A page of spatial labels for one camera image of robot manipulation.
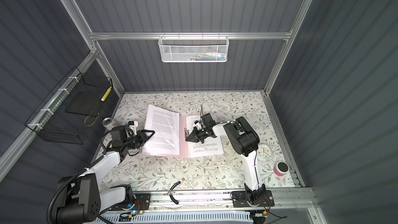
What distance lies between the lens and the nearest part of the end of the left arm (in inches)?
26.9

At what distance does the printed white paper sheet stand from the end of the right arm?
9 centimetres

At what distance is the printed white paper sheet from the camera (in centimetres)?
85

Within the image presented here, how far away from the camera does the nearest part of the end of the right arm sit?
0.86 m

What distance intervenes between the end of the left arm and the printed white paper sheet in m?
0.03
